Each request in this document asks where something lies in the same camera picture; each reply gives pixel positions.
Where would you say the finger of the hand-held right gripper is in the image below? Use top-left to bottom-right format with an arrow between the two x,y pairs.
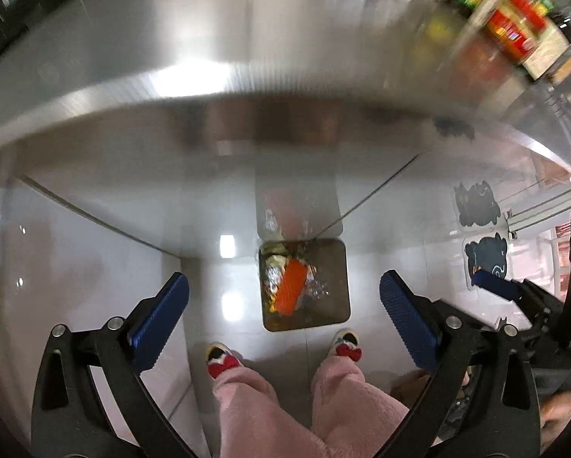
473,269 -> 571,340

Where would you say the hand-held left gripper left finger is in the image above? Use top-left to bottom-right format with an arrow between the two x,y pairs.
30,272 -> 200,458

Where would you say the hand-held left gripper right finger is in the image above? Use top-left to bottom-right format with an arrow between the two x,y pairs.
380,270 -> 541,458

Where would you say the square grey bin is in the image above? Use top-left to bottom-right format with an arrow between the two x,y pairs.
258,240 -> 352,333

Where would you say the clear plastic wrapper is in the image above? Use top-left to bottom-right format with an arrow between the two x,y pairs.
305,272 -> 332,302

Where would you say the orange foam net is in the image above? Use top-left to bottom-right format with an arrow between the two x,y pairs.
276,258 -> 310,317

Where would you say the foil ball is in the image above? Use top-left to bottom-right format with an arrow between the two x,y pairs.
264,264 -> 287,293

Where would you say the person's right hand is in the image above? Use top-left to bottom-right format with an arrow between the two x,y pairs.
540,388 -> 571,440

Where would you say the black cat floor sticker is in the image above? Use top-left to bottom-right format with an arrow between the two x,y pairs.
463,231 -> 511,281
454,180 -> 502,228

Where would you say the person's right shoe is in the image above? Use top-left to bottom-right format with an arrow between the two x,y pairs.
331,328 -> 364,363

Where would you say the person's right leg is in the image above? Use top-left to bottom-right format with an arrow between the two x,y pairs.
311,343 -> 411,458

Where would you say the person's leg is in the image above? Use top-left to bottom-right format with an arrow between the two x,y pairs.
212,365 -> 317,458
311,343 -> 411,458

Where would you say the person's left leg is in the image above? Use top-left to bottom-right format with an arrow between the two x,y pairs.
212,365 -> 317,458

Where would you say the red-lidded sauce jar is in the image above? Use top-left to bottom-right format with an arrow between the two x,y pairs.
483,0 -> 542,66

